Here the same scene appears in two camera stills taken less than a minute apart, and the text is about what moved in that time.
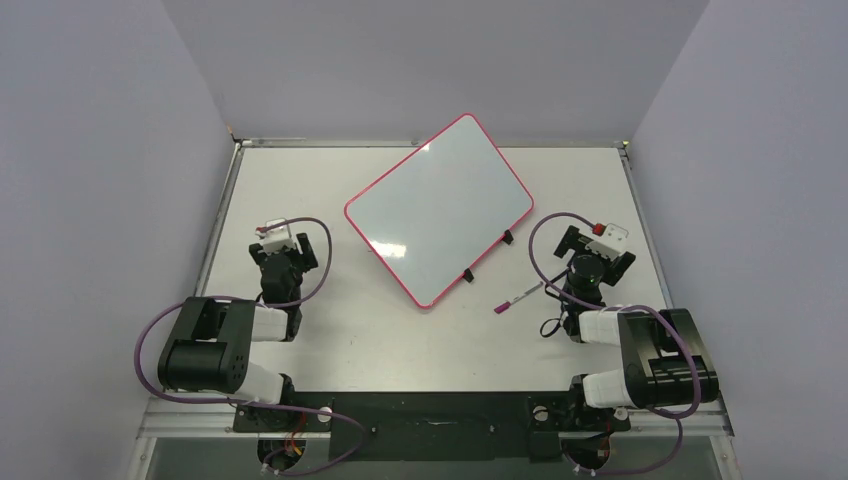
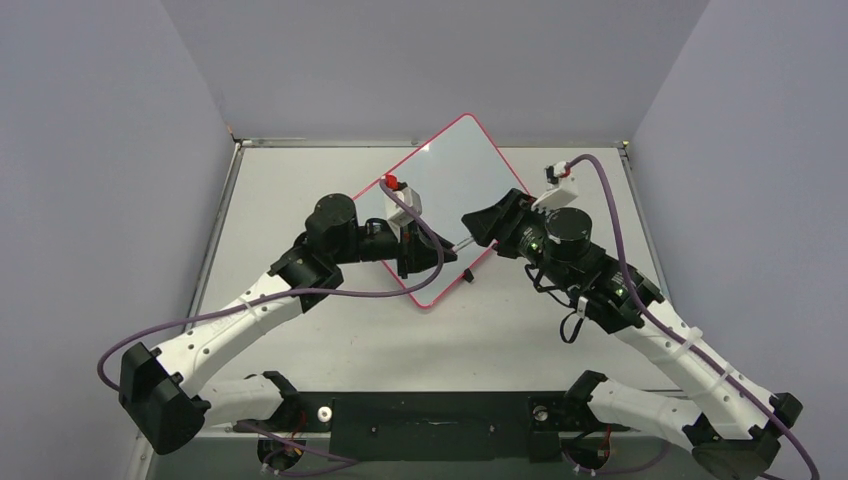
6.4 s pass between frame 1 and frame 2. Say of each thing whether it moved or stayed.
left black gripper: moved
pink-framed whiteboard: stayed
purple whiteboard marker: moved
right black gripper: moved
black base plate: stayed
